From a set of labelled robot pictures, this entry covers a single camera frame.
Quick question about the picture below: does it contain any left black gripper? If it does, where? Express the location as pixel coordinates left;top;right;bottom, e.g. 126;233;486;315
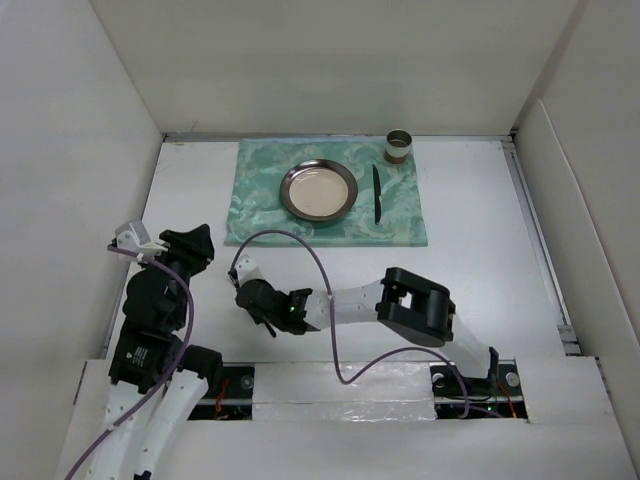
139;223;213;327

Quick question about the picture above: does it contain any black metal fork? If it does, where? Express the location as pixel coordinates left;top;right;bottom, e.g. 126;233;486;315
264;323;277;338

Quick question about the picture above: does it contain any round plate with dark rim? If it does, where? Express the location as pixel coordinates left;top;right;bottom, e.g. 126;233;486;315
279;159;359;222

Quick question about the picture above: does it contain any green patterned cloth placemat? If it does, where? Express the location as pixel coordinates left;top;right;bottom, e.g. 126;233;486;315
224;137;428;247

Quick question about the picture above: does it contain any black handled table knife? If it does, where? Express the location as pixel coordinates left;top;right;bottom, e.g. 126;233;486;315
372;164;382;225

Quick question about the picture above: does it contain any metal cup with white band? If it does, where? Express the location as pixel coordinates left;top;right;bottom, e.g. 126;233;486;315
384;129;413;165

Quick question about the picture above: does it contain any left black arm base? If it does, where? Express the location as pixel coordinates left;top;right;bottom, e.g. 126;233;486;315
188;363;255;421

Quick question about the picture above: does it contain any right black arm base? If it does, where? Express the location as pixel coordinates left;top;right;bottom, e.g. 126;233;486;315
430;360;528;420

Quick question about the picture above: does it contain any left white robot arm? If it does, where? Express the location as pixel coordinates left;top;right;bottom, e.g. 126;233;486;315
66;221;223;479

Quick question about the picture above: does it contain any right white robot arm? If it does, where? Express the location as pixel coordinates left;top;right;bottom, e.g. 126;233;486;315
229;257;499;394

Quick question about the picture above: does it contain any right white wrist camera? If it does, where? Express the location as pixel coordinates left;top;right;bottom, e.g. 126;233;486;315
228;255;264;288

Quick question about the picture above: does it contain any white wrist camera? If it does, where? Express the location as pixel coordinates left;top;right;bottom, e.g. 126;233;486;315
228;255;264;288
108;220;167;257

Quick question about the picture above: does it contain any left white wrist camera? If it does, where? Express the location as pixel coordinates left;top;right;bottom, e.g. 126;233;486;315
108;220;167;257

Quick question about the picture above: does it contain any aluminium table edge rail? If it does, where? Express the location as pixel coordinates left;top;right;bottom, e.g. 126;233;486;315
501;137;583;357

